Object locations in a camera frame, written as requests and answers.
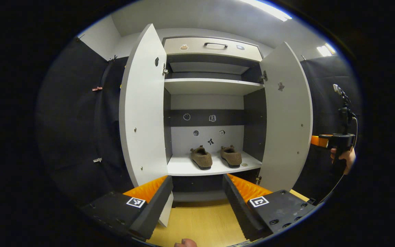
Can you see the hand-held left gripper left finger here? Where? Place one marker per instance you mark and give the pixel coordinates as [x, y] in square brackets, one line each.
[153, 212]

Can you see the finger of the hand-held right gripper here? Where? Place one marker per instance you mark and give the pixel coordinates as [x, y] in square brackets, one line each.
[317, 140]

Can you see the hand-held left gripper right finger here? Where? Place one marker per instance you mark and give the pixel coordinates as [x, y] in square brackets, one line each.
[238, 209]

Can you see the grey cabinet door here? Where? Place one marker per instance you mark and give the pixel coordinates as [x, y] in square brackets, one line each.
[288, 120]
[142, 120]

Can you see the brown fuzzy shoe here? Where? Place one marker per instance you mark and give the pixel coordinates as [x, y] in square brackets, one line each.
[231, 157]
[201, 158]

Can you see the grey shoe cabinet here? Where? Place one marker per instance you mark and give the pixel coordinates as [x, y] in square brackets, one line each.
[211, 85]

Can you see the beige cabinet drawer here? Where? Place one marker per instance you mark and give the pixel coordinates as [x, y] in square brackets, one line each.
[197, 48]

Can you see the silver clip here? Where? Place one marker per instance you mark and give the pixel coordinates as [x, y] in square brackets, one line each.
[97, 160]

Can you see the small ceiling light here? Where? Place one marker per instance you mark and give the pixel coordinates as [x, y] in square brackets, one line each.
[324, 50]

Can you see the black backdrop cloth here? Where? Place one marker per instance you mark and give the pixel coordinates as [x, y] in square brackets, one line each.
[74, 120]

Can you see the red clip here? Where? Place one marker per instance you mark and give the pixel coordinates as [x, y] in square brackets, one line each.
[97, 89]

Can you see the long ceiling light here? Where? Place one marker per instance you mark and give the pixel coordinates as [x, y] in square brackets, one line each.
[269, 9]

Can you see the black binder clip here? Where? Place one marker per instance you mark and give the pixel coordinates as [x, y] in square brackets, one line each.
[114, 58]
[80, 37]

